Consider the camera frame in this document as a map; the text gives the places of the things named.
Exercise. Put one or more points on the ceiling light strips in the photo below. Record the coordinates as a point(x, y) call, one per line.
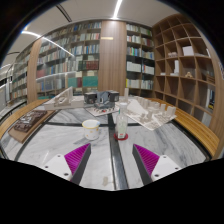
point(117, 8)

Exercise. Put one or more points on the tall wooden bookshelf with books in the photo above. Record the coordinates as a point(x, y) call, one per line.
point(73, 53)

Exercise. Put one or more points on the flat round red coaster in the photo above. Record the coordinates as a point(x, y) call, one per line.
point(117, 137)

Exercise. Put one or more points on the dark grey building model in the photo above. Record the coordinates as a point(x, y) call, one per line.
point(101, 98)

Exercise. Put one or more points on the white city block model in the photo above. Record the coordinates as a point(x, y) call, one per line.
point(150, 113)

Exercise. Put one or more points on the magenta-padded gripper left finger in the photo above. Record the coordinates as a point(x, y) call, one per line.
point(58, 165)

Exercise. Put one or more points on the white ramp architectural model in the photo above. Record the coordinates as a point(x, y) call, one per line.
point(65, 100)

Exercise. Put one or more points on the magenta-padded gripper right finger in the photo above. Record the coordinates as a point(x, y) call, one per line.
point(165, 166)

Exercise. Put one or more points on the curved wooden bench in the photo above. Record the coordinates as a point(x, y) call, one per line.
point(196, 128)
point(16, 115)

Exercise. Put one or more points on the clear plastic bottle white cap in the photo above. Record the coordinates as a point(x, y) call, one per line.
point(122, 123)

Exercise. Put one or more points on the wooden cubby shelf unit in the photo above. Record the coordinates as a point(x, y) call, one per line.
point(183, 66)

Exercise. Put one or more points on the white mug yellow rim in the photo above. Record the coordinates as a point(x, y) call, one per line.
point(91, 130)

